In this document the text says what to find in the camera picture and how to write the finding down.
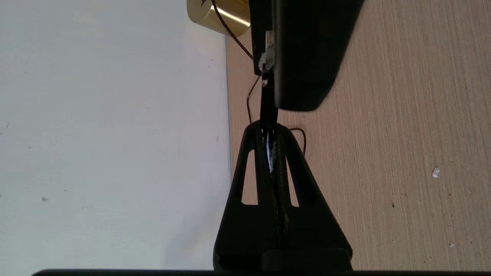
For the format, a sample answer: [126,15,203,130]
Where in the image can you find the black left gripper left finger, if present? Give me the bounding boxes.
[213,122,281,271]

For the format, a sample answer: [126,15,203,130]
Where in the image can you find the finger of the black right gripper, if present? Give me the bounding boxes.
[249,0,274,76]
[274,0,365,112]

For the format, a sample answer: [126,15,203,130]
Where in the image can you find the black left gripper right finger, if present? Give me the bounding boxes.
[273,123,353,271]

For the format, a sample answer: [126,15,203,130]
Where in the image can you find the black ethernet cable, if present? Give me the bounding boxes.
[258,31,280,173]

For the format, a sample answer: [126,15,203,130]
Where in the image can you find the brass desk lamp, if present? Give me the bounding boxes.
[187,0,252,38]

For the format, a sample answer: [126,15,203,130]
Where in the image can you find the black usb charging cable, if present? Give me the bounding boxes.
[247,75,306,154]

